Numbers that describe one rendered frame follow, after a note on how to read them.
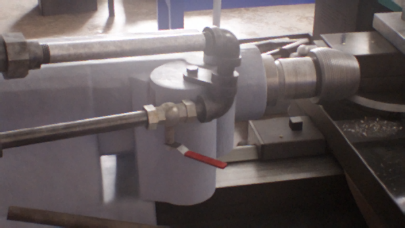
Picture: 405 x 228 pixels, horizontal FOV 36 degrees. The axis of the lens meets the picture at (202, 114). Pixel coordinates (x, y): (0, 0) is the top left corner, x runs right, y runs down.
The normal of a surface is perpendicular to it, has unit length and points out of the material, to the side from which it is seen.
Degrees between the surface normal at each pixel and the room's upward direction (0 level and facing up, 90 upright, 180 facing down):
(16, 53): 57
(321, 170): 0
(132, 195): 0
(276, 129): 0
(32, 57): 81
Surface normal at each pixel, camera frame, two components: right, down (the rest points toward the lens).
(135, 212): 0.17, -0.01
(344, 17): -0.96, 0.14
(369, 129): 0.00, -0.88
